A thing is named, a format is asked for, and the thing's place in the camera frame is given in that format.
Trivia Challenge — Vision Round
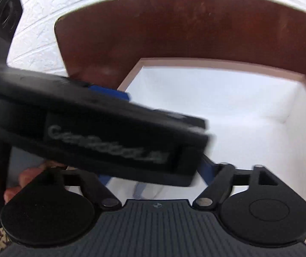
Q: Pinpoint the large pink cardboard box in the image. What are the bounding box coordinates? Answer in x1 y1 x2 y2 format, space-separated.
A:
99 57 306 247

